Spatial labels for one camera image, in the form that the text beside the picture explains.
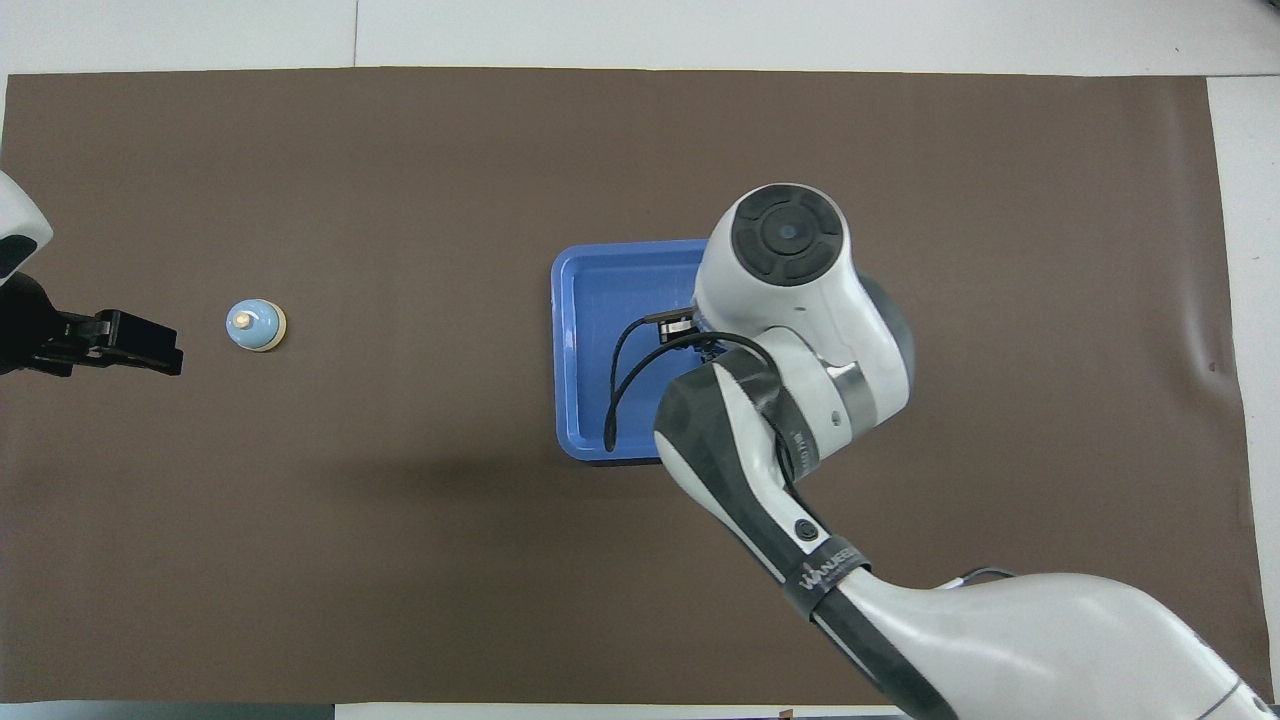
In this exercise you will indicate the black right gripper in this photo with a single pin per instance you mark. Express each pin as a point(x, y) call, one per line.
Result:
point(675, 326)

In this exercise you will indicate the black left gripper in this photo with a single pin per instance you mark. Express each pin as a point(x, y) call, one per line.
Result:
point(50, 340)

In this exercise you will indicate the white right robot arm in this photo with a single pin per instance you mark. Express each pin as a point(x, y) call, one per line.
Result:
point(790, 300)

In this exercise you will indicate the blue plastic tray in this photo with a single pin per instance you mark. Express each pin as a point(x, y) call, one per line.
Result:
point(585, 350)

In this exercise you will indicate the light blue call bell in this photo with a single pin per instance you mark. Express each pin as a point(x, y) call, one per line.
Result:
point(255, 328)

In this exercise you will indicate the brown table mat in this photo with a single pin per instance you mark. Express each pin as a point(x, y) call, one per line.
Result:
point(400, 560)

